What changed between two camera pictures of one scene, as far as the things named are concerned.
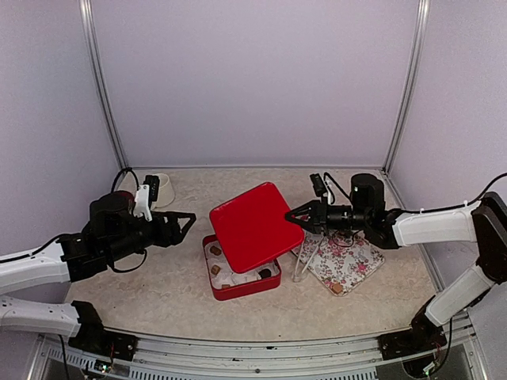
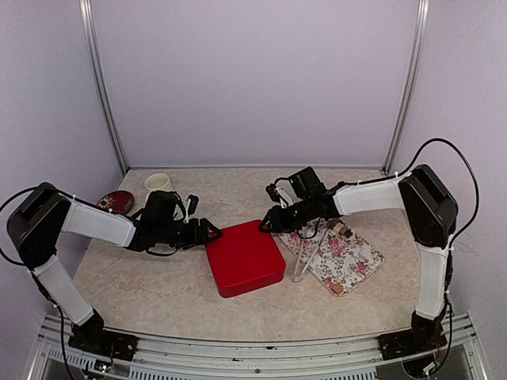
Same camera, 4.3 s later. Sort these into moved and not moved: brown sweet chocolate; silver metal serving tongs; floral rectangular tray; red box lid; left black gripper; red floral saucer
Moved: left black gripper; red box lid
Not moved: silver metal serving tongs; red floral saucer; brown sweet chocolate; floral rectangular tray
